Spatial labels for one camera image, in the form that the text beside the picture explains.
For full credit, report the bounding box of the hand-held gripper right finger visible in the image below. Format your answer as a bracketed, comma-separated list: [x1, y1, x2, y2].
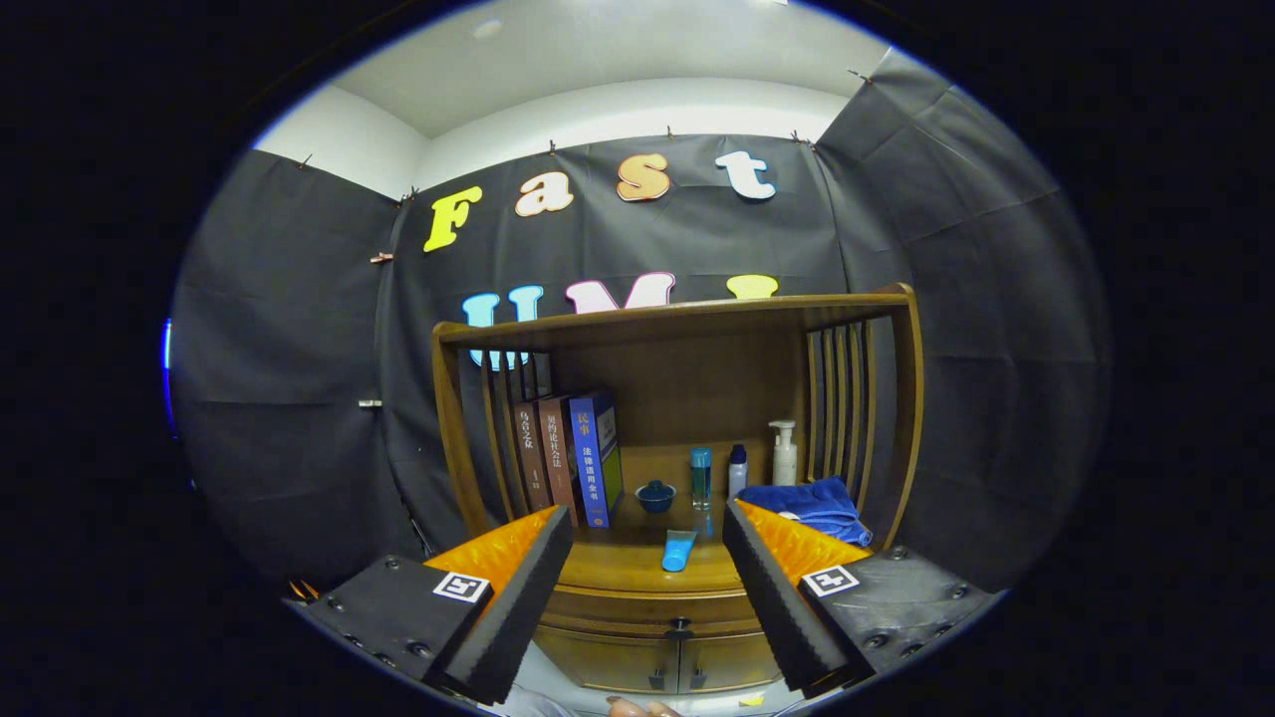
[721, 501, 1002, 700]

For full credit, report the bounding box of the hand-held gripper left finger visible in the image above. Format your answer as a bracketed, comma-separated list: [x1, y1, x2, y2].
[289, 506, 576, 706]

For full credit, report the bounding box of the wooden drawer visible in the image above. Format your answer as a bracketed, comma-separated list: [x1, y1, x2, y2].
[538, 583, 768, 640]

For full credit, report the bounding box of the wooden cabinet door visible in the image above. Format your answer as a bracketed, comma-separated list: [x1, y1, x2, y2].
[533, 625, 682, 695]
[679, 627, 784, 694]

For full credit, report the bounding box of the wooden countertop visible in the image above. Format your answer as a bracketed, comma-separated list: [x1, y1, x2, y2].
[478, 493, 883, 596]

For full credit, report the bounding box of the wooden cabinet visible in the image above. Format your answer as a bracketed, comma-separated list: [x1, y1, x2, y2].
[430, 283, 925, 696]

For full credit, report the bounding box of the blue folded towel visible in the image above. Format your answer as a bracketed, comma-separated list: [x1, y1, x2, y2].
[737, 476, 875, 549]

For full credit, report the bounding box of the white pump bottle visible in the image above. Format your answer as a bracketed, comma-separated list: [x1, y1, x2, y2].
[768, 419, 799, 487]

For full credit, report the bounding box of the brown book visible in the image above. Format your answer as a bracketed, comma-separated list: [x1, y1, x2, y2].
[513, 400, 552, 513]
[536, 396, 581, 527]

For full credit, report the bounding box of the blue book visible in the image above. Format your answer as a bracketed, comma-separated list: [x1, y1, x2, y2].
[568, 390, 626, 530]

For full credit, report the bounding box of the black backdrop cloth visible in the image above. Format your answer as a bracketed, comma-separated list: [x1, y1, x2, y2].
[169, 48, 1112, 598]

